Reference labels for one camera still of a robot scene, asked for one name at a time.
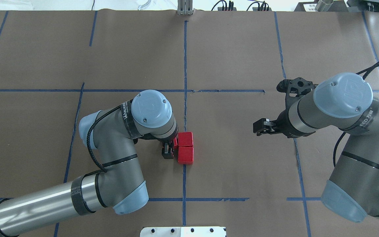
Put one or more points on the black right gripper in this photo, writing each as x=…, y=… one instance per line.
x=284, y=125

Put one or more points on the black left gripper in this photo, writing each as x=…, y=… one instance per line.
x=167, y=150

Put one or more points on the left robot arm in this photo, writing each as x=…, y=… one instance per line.
x=110, y=137

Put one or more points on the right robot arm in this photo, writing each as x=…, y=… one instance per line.
x=347, y=102

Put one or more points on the center blue tape line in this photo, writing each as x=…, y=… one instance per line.
x=184, y=192

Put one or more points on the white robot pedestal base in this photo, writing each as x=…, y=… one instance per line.
x=184, y=231

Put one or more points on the aluminium frame post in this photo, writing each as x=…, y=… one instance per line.
x=185, y=7

